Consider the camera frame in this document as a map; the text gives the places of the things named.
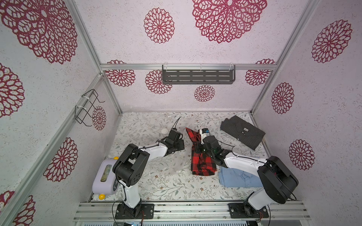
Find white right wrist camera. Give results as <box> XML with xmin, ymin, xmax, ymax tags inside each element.
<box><xmin>199</xmin><ymin>128</ymin><xmax>210</xmax><ymax>145</ymax></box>

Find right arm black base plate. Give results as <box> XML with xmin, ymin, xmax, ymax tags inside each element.
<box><xmin>228</xmin><ymin>202</ymin><xmax>269</xmax><ymax>219</ymax></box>

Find grey slotted wall shelf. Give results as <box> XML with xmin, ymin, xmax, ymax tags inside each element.
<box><xmin>161</xmin><ymin>65</ymin><xmax>236</xmax><ymax>85</ymax></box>

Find dark grey striped folded shirt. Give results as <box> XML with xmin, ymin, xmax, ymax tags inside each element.
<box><xmin>220</xmin><ymin>115</ymin><xmax>265</xmax><ymax>150</ymax></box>

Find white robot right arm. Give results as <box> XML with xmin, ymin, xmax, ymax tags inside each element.
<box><xmin>201</xmin><ymin>135</ymin><xmax>299</xmax><ymax>215</ymax></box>

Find light blue folded shirt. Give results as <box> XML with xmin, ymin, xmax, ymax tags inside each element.
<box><xmin>218</xmin><ymin>167</ymin><xmax>263</xmax><ymax>188</ymax></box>

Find red black plaid shirt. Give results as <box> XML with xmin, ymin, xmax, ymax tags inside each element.
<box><xmin>185</xmin><ymin>128</ymin><xmax>217</xmax><ymax>176</ymax></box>

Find lavender toaster with yellow knobs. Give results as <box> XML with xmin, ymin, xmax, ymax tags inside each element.
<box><xmin>92</xmin><ymin>159</ymin><xmax>119</xmax><ymax>201</ymax></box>

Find black wire wall rack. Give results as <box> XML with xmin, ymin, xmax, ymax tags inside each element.
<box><xmin>74</xmin><ymin>89</ymin><xmax>105</xmax><ymax>127</ymax></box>

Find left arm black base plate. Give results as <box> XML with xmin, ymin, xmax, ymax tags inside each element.
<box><xmin>115</xmin><ymin>203</ymin><xmax>155</xmax><ymax>220</ymax></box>

